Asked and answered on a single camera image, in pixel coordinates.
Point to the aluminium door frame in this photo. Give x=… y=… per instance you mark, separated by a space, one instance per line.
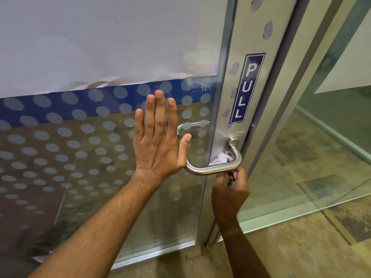
x=289 y=92

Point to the white cloth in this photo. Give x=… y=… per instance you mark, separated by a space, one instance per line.
x=220 y=158

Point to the person's left hand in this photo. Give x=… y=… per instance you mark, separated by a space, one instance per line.
x=153 y=150

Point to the person's right hand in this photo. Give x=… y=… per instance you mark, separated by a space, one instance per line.
x=230 y=199

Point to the person's right fingers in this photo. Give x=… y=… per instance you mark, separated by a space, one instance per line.
x=236 y=176

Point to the person's left middle finger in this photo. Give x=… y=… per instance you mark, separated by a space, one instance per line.
x=160 y=111

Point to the person's left thumb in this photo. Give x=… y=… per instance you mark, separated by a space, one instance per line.
x=184 y=149

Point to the person's right forearm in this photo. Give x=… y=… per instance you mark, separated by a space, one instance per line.
x=240 y=251

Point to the person's left little finger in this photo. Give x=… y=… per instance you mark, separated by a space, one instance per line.
x=139 y=123

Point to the glass partition panel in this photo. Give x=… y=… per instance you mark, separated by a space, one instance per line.
x=318 y=141

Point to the blue door sign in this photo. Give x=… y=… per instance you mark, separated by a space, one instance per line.
x=247 y=88

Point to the glass door with dotted film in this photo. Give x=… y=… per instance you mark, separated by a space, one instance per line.
x=87 y=54

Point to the purple round sticker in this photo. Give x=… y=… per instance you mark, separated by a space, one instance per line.
x=233 y=92
x=226 y=112
x=256 y=1
x=268 y=28
x=234 y=69

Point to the person's left forearm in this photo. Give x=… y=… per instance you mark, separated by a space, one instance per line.
x=110 y=220

